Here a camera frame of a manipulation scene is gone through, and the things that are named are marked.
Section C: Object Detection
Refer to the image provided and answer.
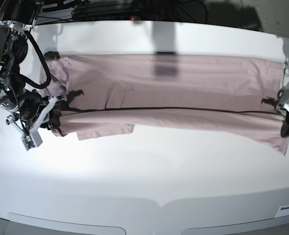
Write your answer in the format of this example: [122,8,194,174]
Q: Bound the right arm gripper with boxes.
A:
[6,90,83,136]

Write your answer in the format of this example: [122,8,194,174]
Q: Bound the pale pink T-shirt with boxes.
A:
[38,54,289,156]

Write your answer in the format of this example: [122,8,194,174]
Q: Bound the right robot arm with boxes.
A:
[0,0,71,140]

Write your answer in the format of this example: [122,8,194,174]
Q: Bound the black power strip red light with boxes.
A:
[86,15,140,21]

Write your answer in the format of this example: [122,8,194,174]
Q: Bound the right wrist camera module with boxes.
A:
[21,132,43,151]

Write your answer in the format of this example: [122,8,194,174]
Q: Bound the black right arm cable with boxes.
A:
[19,31,52,90]

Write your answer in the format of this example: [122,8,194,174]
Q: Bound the tangled black cables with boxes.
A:
[41,0,209,24]

